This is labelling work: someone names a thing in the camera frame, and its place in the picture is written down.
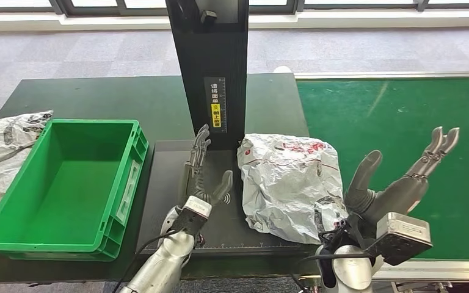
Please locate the white window sill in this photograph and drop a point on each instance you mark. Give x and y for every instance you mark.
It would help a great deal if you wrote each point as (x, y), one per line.
(339, 19)

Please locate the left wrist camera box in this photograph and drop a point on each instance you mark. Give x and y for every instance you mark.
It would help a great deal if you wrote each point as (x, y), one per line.
(192, 214)

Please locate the green conveyor belt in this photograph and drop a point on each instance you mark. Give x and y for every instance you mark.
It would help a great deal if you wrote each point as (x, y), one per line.
(380, 113)

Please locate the white round cap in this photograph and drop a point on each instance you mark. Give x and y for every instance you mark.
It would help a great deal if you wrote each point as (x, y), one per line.
(282, 70)

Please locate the dark window frame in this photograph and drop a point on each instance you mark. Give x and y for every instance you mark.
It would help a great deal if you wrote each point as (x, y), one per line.
(97, 9)

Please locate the black inbound scanner machine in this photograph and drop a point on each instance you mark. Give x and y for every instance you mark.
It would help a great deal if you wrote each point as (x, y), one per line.
(218, 48)

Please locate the aluminium conveyor side rail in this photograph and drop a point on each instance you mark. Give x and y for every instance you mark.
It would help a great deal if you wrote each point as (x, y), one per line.
(441, 271)
(380, 75)

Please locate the white parcel red black print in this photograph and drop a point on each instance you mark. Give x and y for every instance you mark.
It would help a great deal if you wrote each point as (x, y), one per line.
(287, 182)

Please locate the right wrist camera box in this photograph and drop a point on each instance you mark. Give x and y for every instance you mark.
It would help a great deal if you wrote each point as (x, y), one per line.
(400, 238)

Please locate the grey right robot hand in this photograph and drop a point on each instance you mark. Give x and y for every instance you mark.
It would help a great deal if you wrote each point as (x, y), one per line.
(396, 194)

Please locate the green plastic crate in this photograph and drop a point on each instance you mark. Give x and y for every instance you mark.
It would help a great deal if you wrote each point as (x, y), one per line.
(68, 194)

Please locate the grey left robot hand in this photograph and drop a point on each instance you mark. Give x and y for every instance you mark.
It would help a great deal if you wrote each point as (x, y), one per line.
(196, 182)

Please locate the yellow black label sticker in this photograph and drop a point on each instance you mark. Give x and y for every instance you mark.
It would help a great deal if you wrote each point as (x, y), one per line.
(215, 115)

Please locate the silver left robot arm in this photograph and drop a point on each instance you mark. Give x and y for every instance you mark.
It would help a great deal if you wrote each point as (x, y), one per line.
(165, 258)

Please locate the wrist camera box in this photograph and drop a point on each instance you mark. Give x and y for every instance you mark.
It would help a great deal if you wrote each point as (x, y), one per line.
(400, 238)
(192, 214)

